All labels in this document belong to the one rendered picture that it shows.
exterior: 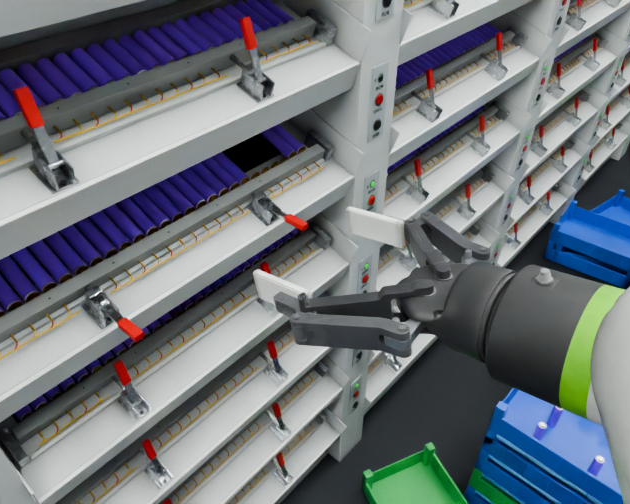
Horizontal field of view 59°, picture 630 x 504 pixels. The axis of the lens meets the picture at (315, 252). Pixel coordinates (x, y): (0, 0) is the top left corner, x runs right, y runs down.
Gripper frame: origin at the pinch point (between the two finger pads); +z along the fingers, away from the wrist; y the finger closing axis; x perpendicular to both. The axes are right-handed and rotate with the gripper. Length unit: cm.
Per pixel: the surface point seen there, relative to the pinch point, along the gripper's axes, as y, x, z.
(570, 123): 151, -44, 31
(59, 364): -21.5, -8.8, 20.7
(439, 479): 44, -100, 17
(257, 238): 8.4, -8.8, 20.7
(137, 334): -14.4, -7.0, 14.7
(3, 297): -21.9, -2.1, 27.9
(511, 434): 43, -69, -2
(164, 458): -12, -43, 32
